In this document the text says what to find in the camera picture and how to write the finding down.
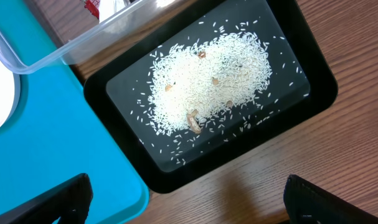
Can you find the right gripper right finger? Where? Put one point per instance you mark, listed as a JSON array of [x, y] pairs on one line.
[[308, 203]]

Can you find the black tray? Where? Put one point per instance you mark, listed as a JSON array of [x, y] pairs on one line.
[[111, 101]]

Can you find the teal serving tray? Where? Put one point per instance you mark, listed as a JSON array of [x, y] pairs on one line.
[[54, 135]]

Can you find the clear plastic bin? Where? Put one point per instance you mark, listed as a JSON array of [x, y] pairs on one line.
[[39, 34]]

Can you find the spilled rice pile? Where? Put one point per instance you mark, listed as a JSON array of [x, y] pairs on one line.
[[195, 92]]

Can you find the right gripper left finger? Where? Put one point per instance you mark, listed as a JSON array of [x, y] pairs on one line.
[[68, 202]]

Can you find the large pink plate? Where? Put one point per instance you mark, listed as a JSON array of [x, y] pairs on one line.
[[10, 90]]

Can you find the snack wrapper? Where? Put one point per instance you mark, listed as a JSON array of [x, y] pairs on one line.
[[103, 9]]

